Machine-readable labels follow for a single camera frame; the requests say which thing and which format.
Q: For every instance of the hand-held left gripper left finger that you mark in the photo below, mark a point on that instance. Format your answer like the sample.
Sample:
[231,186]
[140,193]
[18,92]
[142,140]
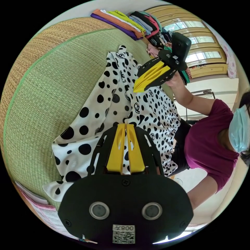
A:
[116,152]

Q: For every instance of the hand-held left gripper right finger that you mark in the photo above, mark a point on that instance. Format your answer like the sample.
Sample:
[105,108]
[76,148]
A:
[134,154]

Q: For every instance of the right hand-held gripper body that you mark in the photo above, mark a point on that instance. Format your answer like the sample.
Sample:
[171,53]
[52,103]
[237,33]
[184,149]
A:
[171,58]

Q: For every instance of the white t-shirt with black dots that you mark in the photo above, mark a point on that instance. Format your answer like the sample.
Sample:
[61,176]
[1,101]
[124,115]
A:
[91,122]

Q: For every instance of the person's right forearm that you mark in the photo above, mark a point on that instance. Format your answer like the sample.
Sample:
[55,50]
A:
[192,100]

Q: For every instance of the person's left forearm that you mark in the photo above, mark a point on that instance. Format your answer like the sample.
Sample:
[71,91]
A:
[201,191]

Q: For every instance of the person's right hand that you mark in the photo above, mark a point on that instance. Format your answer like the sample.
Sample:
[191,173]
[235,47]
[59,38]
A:
[176,80]

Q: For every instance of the pile of clothes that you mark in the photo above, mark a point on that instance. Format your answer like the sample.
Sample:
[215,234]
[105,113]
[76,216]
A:
[125,21]

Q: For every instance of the pink floral curtain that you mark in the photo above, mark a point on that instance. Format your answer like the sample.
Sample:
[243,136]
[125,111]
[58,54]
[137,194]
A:
[231,62]

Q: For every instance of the person's body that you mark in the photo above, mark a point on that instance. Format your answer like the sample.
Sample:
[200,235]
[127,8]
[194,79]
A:
[211,140]

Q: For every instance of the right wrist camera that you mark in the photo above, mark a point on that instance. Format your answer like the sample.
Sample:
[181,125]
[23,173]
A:
[182,45]

